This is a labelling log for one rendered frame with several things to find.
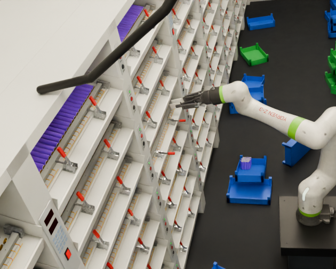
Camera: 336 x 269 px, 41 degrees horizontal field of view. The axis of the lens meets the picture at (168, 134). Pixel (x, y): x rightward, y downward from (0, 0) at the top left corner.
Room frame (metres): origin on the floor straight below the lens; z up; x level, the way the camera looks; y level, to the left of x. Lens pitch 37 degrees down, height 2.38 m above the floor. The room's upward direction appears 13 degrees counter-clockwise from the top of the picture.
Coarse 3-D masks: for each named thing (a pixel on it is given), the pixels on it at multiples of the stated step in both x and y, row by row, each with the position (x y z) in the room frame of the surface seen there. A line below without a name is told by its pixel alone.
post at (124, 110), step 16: (112, 32) 1.52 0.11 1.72; (112, 48) 1.48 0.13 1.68; (96, 64) 1.51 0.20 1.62; (128, 80) 1.54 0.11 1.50; (128, 112) 1.48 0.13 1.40; (144, 160) 1.49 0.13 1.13; (144, 176) 1.48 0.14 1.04; (160, 192) 1.56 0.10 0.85; (160, 224) 1.48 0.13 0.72; (176, 256) 1.55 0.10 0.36
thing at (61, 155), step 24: (72, 96) 1.40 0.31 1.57; (96, 96) 1.42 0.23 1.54; (120, 96) 1.45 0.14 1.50; (72, 120) 1.28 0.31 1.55; (96, 120) 1.30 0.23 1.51; (48, 144) 1.16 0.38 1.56; (72, 144) 1.18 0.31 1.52; (96, 144) 1.21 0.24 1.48; (48, 168) 1.05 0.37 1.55; (72, 168) 1.06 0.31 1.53; (72, 192) 1.01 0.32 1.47
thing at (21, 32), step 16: (16, 0) 2.01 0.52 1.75; (32, 0) 1.96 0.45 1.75; (48, 0) 1.92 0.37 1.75; (64, 0) 1.87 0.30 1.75; (80, 0) 1.83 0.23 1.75; (0, 16) 1.85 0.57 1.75; (16, 16) 1.81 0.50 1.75; (32, 16) 1.77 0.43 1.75; (48, 16) 1.73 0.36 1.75; (64, 16) 1.69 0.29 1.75; (0, 32) 1.68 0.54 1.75; (16, 32) 1.64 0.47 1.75; (32, 32) 1.60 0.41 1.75; (48, 32) 1.57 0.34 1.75; (0, 48) 1.52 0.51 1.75; (16, 48) 1.49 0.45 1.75; (32, 48) 1.46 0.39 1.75; (0, 64) 1.39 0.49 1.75; (16, 64) 1.36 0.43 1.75; (0, 80) 1.28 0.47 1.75
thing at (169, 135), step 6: (174, 96) 2.14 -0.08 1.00; (180, 108) 2.10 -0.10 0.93; (174, 114) 2.05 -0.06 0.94; (180, 114) 2.08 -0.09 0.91; (168, 126) 1.94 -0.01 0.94; (174, 126) 1.94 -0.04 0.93; (168, 132) 1.90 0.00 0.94; (162, 138) 1.85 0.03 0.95; (168, 138) 1.85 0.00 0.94; (162, 144) 1.81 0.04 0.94; (168, 144) 1.81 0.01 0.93; (162, 150) 1.76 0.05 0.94; (168, 150) 1.80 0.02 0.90; (156, 162) 1.68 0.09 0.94; (162, 162) 1.68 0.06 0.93; (156, 168) 1.64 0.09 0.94; (156, 174) 1.56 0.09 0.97
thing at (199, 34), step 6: (192, 6) 2.80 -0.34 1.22; (198, 6) 2.80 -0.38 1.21; (198, 12) 2.78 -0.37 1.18; (198, 30) 2.79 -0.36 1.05; (204, 30) 2.87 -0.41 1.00; (198, 36) 2.79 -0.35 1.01; (204, 36) 2.84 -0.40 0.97; (204, 42) 2.82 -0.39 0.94; (204, 48) 2.80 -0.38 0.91; (204, 54) 2.78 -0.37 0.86; (204, 60) 2.79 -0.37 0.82; (204, 84) 2.80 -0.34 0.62; (210, 84) 2.82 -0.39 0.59; (216, 126) 2.82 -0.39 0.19; (216, 132) 2.80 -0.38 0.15; (216, 138) 2.78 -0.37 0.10; (216, 144) 2.79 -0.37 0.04
